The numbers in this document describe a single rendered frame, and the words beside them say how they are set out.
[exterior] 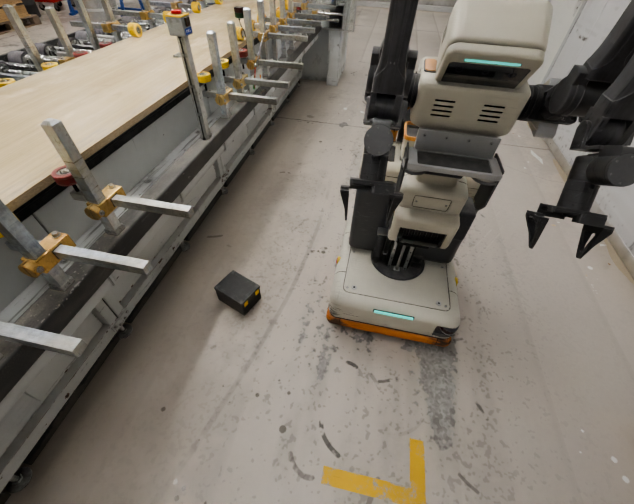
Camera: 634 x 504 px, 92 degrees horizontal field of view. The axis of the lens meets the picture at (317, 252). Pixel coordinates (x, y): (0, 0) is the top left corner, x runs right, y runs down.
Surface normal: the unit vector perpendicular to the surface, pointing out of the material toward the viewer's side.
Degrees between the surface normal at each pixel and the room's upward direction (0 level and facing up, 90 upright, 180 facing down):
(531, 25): 43
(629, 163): 59
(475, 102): 98
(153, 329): 0
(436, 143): 90
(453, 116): 98
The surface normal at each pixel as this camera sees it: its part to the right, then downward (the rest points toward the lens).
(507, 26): -0.12, -0.03
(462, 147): -0.21, 0.71
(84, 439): 0.03, -0.69
